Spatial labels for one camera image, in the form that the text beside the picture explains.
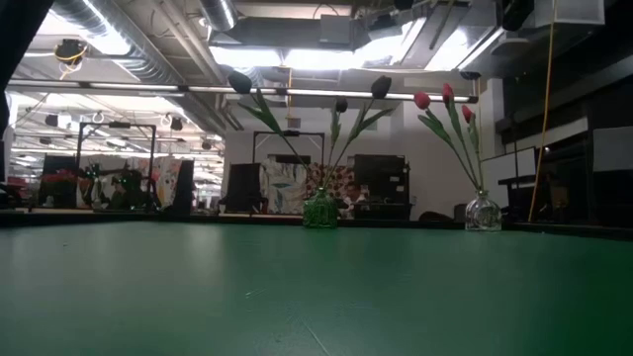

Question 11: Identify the green table mat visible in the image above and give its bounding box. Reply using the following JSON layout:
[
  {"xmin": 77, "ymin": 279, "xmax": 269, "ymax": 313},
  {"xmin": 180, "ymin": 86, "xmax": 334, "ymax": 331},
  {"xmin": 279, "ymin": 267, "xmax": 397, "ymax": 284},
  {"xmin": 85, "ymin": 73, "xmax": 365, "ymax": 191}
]
[{"xmin": 0, "ymin": 220, "xmax": 633, "ymax": 356}]

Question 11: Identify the black background rig frame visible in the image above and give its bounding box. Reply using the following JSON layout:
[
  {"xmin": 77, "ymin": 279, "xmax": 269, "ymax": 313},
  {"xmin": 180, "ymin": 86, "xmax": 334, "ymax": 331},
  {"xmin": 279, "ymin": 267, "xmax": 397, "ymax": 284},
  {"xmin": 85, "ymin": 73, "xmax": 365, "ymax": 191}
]
[
  {"xmin": 76, "ymin": 122, "xmax": 158, "ymax": 174},
  {"xmin": 251, "ymin": 130, "xmax": 326, "ymax": 167}
]

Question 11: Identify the person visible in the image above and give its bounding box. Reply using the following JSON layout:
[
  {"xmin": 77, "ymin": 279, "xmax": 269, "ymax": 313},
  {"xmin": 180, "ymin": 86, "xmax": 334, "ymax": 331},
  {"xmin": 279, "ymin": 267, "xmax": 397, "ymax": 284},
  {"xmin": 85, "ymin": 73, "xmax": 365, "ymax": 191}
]
[{"xmin": 343, "ymin": 181, "xmax": 371, "ymax": 208}]

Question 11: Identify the black cabinet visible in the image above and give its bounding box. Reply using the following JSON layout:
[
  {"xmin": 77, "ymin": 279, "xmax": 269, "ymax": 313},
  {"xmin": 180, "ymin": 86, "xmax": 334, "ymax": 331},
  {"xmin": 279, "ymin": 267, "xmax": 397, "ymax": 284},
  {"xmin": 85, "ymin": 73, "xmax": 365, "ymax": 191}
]
[{"xmin": 353, "ymin": 153, "xmax": 411, "ymax": 219}]

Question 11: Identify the green glass vase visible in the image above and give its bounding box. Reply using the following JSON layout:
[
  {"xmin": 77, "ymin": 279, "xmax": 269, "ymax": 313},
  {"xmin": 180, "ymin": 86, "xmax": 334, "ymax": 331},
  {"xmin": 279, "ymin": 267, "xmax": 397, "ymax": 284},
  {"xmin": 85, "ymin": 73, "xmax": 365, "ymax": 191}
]
[{"xmin": 301, "ymin": 187, "xmax": 340, "ymax": 229}]

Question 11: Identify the yellow hanging cable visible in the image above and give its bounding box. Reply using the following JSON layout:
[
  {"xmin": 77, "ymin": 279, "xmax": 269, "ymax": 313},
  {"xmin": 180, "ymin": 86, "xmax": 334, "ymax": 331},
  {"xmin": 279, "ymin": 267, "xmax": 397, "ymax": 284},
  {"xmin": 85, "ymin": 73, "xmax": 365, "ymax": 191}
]
[{"xmin": 526, "ymin": 0, "xmax": 559, "ymax": 223}]

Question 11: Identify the overhead LED light bar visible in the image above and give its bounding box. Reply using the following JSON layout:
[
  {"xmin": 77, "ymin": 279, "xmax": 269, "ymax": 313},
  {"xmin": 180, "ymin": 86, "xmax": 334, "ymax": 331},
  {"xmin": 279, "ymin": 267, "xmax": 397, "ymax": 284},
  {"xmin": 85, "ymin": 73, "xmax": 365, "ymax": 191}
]
[{"xmin": 7, "ymin": 77, "xmax": 480, "ymax": 105}]

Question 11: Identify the floral patterned cloth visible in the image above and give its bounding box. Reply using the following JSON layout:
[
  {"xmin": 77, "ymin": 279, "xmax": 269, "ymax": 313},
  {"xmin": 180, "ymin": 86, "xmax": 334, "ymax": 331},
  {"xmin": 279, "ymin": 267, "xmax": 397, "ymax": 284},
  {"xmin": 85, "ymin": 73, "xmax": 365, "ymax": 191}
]
[{"xmin": 306, "ymin": 162, "xmax": 370, "ymax": 204}]

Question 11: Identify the black aluminium table frame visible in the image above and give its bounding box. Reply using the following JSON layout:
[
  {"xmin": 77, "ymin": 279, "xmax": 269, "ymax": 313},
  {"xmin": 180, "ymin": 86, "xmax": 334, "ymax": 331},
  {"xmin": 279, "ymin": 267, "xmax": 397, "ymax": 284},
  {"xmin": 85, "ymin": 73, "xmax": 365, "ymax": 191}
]
[{"xmin": 0, "ymin": 210, "xmax": 633, "ymax": 243}]

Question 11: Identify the whiteboard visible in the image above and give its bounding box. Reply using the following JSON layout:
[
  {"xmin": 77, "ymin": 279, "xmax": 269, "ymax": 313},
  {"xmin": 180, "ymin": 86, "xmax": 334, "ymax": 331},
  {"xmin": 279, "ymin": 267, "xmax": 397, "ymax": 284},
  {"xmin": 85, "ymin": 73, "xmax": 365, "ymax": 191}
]
[{"xmin": 480, "ymin": 146, "xmax": 539, "ymax": 215}]

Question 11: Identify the black yellow cable reel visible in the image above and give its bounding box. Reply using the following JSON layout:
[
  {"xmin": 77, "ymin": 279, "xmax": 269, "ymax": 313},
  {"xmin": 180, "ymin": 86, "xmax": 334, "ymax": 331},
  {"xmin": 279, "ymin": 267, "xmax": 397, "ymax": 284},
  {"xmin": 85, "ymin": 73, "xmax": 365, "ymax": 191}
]
[{"xmin": 52, "ymin": 38, "xmax": 89, "ymax": 80}]

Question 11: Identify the black upright panel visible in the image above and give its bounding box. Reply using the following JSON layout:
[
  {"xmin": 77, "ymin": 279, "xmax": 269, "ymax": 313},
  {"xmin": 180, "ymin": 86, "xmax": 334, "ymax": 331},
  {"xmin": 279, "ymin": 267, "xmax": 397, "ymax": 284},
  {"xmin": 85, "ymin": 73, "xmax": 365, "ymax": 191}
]
[{"xmin": 225, "ymin": 162, "xmax": 262, "ymax": 215}]

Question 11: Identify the clear glass vase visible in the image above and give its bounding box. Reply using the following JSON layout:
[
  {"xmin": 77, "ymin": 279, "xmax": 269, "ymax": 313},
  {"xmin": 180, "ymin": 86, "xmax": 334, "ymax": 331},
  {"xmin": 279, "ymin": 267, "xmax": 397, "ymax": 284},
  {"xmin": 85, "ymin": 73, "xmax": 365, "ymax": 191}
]
[{"xmin": 463, "ymin": 190, "xmax": 503, "ymax": 232}]

